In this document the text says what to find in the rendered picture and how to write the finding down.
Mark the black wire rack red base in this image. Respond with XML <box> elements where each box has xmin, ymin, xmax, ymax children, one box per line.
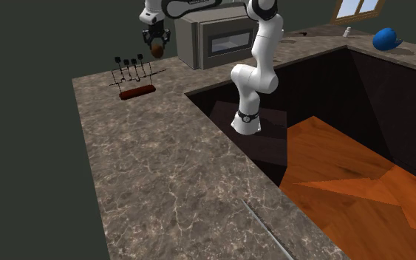
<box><xmin>109</xmin><ymin>53</ymin><xmax>168</xmax><ymax>101</ymax></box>

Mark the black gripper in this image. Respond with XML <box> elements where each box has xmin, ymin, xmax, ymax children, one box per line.
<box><xmin>142</xmin><ymin>20</ymin><xmax>171</xmax><ymax>47</ymax></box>

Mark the wooden framed window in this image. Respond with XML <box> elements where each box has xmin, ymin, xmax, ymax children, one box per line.
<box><xmin>330</xmin><ymin>0</ymin><xmax>387</xmax><ymax>26</ymax></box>

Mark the brown round object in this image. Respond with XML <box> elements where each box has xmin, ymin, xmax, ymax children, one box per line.
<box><xmin>150</xmin><ymin>43</ymin><xmax>165</xmax><ymax>60</ymax></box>

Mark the grey microwave oven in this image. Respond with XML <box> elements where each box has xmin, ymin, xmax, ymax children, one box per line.
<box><xmin>173</xmin><ymin>7</ymin><xmax>262</xmax><ymax>71</ymax></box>

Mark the dark robot stand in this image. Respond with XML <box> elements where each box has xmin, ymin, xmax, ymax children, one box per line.
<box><xmin>208</xmin><ymin>100</ymin><xmax>288</xmax><ymax>167</ymax></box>

